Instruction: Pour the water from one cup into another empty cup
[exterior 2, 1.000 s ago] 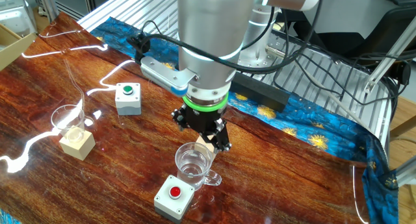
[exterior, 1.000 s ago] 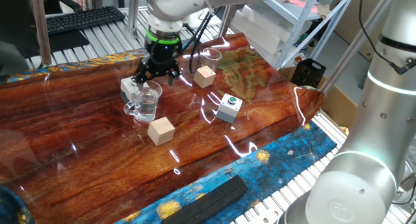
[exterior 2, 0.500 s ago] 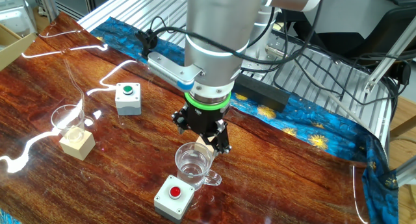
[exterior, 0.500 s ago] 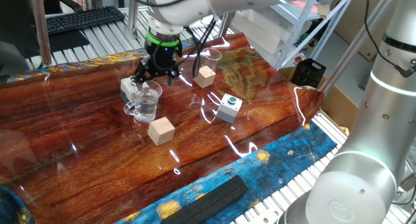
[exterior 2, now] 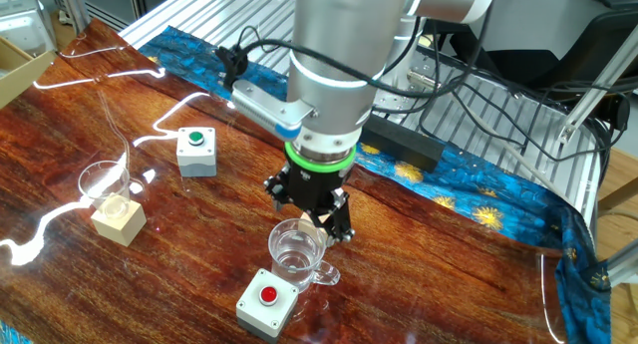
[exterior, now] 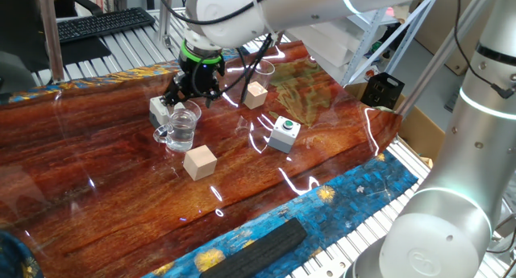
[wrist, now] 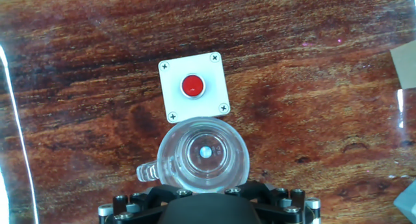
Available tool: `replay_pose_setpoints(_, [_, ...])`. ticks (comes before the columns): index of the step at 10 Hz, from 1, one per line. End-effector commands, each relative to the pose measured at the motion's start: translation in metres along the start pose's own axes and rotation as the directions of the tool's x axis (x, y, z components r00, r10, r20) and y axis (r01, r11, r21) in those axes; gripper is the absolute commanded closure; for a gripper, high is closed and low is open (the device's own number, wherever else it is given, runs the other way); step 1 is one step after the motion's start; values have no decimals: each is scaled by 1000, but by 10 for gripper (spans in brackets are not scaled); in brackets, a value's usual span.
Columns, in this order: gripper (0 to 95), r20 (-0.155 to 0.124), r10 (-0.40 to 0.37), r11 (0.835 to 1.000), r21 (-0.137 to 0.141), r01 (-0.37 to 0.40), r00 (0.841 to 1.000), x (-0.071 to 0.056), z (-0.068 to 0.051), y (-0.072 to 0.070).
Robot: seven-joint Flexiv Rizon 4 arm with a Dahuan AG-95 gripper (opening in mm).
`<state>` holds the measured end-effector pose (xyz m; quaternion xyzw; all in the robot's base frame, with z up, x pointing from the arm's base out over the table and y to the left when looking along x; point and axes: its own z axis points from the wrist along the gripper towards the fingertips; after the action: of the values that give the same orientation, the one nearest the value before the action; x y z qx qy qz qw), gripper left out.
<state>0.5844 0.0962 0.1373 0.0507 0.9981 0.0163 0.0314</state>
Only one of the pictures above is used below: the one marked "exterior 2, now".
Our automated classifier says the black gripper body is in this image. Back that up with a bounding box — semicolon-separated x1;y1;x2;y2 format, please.
286;163;351;214

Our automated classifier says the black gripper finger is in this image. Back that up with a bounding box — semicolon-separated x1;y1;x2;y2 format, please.
261;165;293;213
309;186;358;246

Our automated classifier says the clear mug with water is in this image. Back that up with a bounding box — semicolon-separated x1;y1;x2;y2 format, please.
267;217;342;291

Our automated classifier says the clear empty plastic cup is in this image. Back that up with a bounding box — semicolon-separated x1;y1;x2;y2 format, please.
78;160;132;220

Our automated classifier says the light wooden cube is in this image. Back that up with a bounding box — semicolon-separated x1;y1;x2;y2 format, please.
297;211;330;235
90;196;149;248

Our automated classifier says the green push button box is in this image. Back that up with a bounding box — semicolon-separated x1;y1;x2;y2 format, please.
175;126;218;178

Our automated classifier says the black foam bar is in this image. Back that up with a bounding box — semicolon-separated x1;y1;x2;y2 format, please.
359;115;446;173

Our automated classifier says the red push button box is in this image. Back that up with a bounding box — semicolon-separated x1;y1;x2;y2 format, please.
234;267;300;344

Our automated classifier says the glossy wood grain mat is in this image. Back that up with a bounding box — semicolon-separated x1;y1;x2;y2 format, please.
0;18;569;344

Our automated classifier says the blue starry tablecloth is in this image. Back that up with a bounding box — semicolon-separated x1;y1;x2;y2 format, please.
0;24;613;344

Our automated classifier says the black office chair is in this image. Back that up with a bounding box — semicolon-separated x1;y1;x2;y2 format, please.
480;7;638;89

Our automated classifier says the brown cardboard box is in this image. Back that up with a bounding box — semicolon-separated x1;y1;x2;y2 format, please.
0;34;57;111

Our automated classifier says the silver metal case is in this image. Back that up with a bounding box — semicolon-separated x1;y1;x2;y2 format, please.
0;0;59;59

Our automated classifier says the black wrist cable bundle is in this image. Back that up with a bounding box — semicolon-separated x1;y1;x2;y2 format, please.
214;24;479;99

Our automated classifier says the aluminium frame post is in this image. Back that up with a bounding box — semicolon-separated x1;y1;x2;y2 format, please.
49;0;92;34

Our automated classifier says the aluminium frame beam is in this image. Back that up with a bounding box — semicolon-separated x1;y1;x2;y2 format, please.
556;22;638;145

